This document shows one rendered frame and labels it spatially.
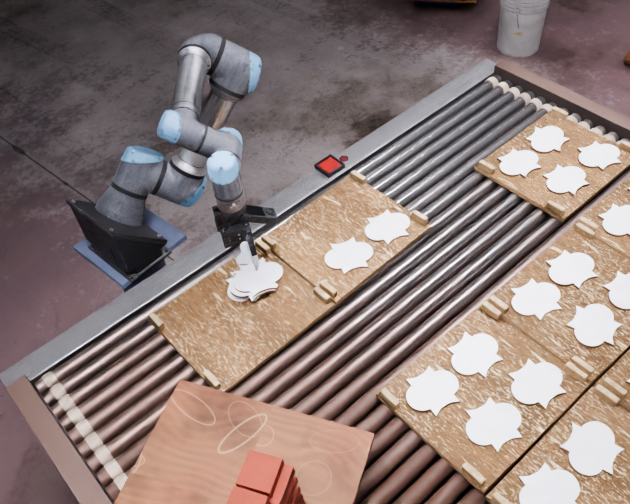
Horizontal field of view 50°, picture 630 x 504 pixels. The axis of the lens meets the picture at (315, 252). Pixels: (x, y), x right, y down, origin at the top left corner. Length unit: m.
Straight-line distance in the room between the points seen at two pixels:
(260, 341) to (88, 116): 2.85
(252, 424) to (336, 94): 2.90
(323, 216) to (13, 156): 2.60
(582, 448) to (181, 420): 0.94
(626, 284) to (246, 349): 1.06
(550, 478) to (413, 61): 3.25
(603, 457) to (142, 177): 1.48
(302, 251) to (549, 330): 0.74
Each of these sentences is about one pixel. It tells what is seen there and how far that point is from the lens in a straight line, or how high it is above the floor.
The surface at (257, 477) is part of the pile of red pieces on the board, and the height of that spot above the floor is 1.31.
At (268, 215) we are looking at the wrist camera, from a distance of 1.84.
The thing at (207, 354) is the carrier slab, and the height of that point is 0.94.
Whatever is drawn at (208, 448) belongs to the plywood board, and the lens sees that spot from 1.64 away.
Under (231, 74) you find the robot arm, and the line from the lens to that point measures 2.07.
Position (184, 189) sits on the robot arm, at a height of 1.05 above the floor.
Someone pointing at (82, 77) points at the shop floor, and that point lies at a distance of 4.88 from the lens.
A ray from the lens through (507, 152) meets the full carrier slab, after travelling 2.41.
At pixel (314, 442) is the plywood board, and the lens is 1.61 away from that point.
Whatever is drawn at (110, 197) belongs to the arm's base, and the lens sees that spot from 2.20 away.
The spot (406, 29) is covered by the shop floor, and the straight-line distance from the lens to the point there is 4.83.
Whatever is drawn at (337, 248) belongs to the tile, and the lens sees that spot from 2.06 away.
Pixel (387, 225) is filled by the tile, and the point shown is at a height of 0.94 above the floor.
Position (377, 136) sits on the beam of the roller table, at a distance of 2.48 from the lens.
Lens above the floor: 2.49
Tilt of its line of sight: 49 degrees down
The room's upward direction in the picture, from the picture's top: 7 degrees counter-clockwise
